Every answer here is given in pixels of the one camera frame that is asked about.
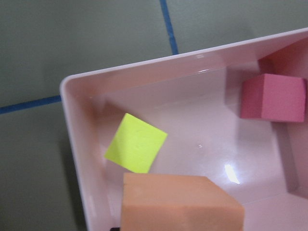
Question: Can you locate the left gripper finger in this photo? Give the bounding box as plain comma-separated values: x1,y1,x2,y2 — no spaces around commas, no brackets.
110,227,120,231

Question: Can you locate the orange foam block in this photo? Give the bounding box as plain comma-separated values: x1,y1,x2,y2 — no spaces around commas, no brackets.
120,173,245,231

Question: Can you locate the yellow foam block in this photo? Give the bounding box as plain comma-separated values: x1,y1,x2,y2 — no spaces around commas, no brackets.
104,113,167,173

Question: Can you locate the red foam block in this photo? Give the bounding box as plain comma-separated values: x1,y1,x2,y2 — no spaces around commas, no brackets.
240,74,307,123

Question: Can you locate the pink plastic bin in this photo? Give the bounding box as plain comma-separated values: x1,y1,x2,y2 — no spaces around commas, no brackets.
60,28,308,231

